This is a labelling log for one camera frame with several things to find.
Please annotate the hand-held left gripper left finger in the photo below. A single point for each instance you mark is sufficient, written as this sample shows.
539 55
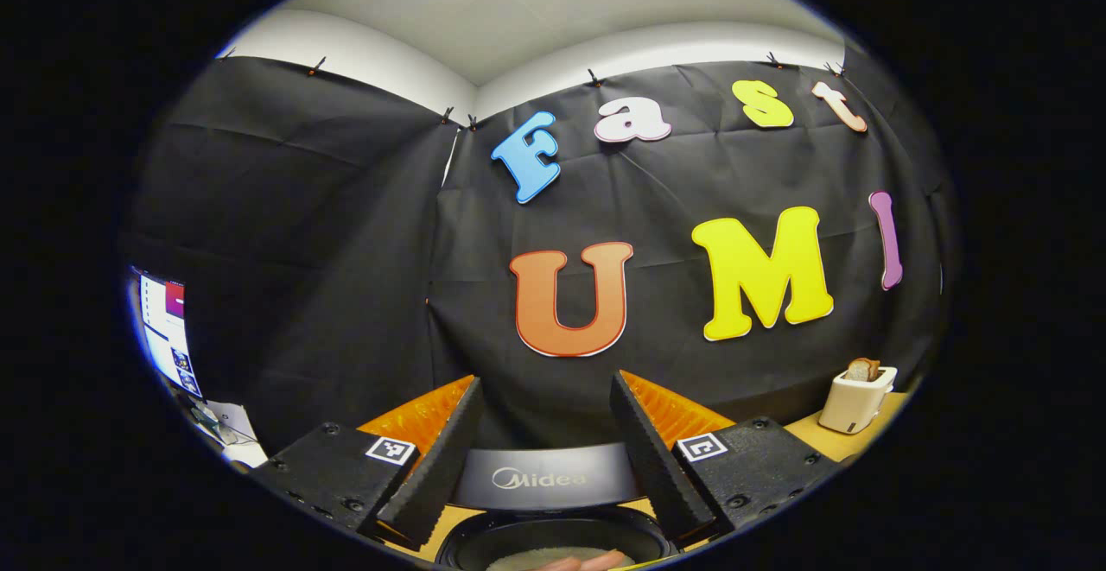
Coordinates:
436 467

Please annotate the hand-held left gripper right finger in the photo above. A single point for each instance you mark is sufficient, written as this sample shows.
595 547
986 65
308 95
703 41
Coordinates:
652 472

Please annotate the silver black rice cooker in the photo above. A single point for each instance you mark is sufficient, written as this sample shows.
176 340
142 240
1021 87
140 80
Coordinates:
553 476

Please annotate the white side table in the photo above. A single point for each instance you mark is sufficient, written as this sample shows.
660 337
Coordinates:
246 454

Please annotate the white toaster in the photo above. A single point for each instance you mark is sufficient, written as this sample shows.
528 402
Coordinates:
851 402

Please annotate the pale crumpled bag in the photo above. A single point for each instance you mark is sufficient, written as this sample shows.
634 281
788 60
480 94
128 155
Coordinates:
212 422

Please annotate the toast bread slice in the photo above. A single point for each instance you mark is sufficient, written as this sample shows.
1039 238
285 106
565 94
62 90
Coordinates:
862 370

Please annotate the black backdrop cloth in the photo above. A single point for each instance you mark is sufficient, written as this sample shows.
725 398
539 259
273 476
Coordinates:
346 251

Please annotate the computer monitor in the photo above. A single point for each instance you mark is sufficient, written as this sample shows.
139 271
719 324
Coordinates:
168 329

